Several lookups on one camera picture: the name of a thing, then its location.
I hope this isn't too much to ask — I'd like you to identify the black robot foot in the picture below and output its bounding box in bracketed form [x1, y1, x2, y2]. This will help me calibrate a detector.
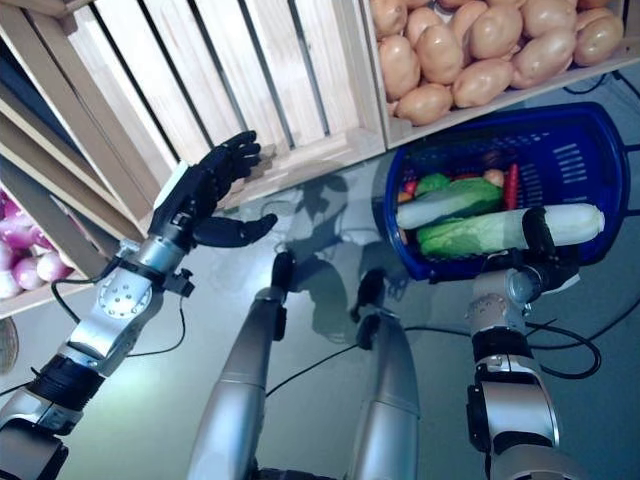
[269, 251, 297, 297]
[349, 269, 386, 322]

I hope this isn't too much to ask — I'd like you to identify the black robot right foot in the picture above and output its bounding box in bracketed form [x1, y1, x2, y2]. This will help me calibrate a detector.
[349, 269, 386, 322]

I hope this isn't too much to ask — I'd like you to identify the bright green toy lettuce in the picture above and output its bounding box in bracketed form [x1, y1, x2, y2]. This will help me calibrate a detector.
[415, 173, 451, 197]

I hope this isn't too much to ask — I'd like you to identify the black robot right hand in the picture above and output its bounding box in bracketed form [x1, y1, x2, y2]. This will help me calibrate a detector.
[487, 206, 582, 290]

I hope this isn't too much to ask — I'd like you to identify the wooden potato crate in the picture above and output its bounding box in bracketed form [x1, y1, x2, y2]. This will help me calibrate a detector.
[359, 0, 640, 151]

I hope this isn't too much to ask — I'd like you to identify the blue plastic shopping basket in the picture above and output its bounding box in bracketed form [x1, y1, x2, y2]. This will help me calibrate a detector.
[383, 102, 629, 282]

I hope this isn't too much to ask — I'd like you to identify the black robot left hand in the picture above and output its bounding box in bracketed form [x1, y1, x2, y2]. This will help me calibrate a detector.
[148, 130, 279, 250]

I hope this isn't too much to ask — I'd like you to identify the thin black floor cable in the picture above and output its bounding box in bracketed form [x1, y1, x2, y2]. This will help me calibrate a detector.
[264, 344, 362, 397]

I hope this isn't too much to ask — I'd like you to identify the black robot left foot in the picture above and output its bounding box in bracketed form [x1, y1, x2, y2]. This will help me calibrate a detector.
[269, 251, 297, 297]

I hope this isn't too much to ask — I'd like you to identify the woven wicker basket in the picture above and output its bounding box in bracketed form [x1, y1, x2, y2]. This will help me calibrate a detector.
[0, 317, 20, 375]

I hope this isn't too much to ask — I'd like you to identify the wooden slatted crate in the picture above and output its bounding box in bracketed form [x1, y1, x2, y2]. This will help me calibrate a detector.
[0, 0, 389, 202]

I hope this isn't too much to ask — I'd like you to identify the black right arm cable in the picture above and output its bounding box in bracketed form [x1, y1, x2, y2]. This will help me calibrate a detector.
[523, 319, 602, 380]

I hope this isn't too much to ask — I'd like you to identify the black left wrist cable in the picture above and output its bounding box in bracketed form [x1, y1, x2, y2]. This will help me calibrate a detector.
[49, 259, 126, 326]

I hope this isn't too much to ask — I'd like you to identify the green white napa cabbage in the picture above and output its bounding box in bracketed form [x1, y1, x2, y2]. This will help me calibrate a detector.
[397, 178, 504, 231]
[416, 203, 606, 259]

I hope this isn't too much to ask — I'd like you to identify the wooden display stand frame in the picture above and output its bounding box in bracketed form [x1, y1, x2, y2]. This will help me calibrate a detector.
[0, 79, 151, 281]

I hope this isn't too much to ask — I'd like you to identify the wooden onion crate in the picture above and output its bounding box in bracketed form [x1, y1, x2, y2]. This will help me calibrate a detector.
[0, 189, 107, 321]

